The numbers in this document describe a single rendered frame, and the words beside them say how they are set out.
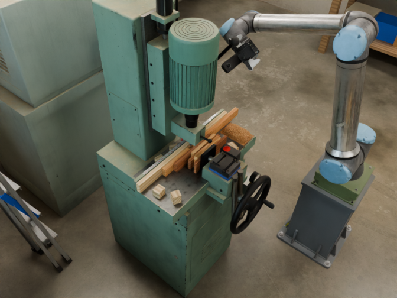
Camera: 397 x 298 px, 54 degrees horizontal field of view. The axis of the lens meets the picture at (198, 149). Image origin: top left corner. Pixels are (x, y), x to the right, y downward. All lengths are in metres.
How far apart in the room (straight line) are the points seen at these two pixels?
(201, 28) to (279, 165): 1.80
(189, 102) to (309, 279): 1.46
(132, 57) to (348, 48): 0.80
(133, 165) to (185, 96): 0.55
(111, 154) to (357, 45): 1.16
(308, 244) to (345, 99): 1.15
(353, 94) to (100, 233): 1.72
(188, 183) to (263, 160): 1.45
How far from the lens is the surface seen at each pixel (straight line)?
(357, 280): 2.61
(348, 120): 1.74
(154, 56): 1.46
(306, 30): 1.81
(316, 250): 2.56
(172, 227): 1.80
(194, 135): 1.59
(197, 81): 1.38
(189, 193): 1.59
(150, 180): 1.60
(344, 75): 1.64
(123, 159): 1.87
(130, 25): 1.43
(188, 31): 1.36
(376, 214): 2.95
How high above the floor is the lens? 2.16
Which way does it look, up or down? 45 degrees down
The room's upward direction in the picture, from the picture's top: 3 degrees clockwise
